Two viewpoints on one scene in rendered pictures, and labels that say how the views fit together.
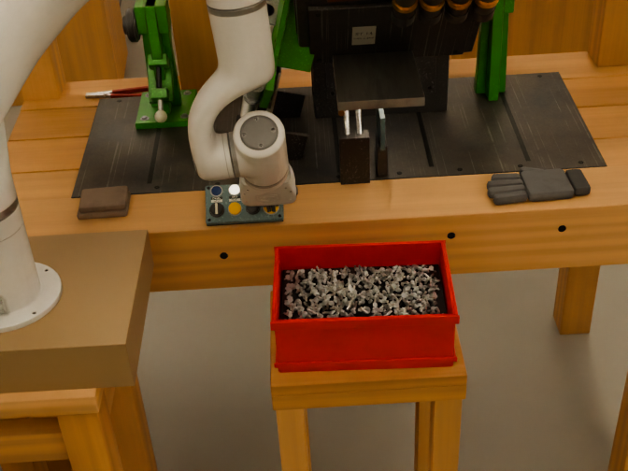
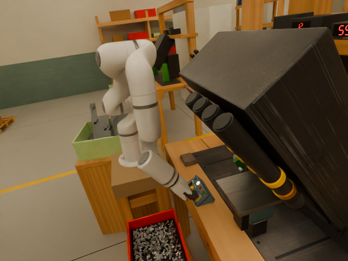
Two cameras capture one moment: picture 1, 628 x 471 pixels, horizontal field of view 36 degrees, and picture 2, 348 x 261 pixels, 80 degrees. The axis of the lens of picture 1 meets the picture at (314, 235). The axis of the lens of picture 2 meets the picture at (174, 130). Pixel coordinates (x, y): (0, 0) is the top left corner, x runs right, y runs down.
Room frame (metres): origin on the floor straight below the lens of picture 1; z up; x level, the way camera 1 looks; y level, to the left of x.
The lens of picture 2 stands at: (1.35, -0.61, 1.64)
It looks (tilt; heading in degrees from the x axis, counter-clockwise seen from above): 26 degrees down; 78
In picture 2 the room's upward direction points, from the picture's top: 8 degrees counter-clockwise
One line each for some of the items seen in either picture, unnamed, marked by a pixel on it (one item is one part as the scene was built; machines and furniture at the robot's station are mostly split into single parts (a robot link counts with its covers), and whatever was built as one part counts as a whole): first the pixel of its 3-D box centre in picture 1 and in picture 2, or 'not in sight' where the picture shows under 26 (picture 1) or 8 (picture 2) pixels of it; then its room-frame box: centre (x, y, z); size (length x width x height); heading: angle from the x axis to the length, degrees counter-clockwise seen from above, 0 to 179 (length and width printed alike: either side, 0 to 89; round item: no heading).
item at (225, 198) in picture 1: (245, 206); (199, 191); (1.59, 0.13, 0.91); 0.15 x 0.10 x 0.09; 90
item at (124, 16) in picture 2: not in sight; (150, 47); (2.51, 6.75, 1.14); 3.01 x 0.54 x 2.28; 3
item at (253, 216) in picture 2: (380, 136); (261, 219); (1.73, -0.15, 0.97); 0.10 x 0.02 x 0.14; 0
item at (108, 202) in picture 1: (103, 201); (188, 158); (1.63, 0.42, 0.91); 0.10 x 0.08 x 0.03; 91
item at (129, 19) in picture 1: (131, 24); not in sight; (2.01, 0.37, 1.12); 0.07 x 0.03 x 0.08; 0
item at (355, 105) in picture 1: (372, 59); (276, 182); (1.79, -0.14, 1.11); 0.39 x 0.16 x 0.03; 0
